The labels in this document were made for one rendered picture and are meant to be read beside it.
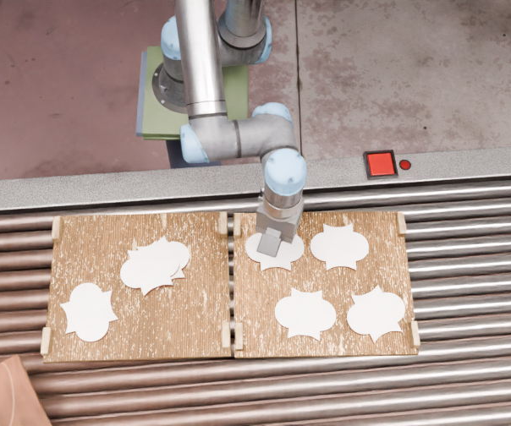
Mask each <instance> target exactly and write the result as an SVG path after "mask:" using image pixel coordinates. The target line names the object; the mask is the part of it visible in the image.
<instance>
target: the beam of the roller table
mask: <svg viewBox="0 0 511 426"><path fill-rule="evenodd" d="M394 155H395V160H396V164H397V168H398V178H394V179H382V180H369V181H368V179H367V175H366V169H365V161H364V157H363V156H356V157H342V158H329V159H316V160H305V164H306V171H307V176H306V180H305V185H304V188H303V193H302V194H319V193H331V192H343V191H356V190H369V189H381V188H405V187H418V186H430V185H443V184H456V183H479V182H491V181H504V180H511V146H510V147H497V148H484V149H471V150H446V151H433V152H420V153H407V154H394ZM401 160H408V161H410V163H411V168H410V169H409V170H406V171H405V170H402V169H401V168H400V167H399V165H398V164H399V162H400V161H401ZM264 184H265V180H264V174H263V170H262V165H261V163H251V164H238V165H226V166H212V167H187V168H174V169H161V170H148V171H135V172H110V173H97V174H84V175H70V176H57V177H32V178H19V179H6V180H0V215H11V214H24V213H36V212H48V211H61V210H85V209H97V208H110V207H122V206H135V205H159V204H172V203H184V202H196V201H208V200H221V199H245V198H257V197H259V195H260V191H261V188H262V187H264Z"/></svg>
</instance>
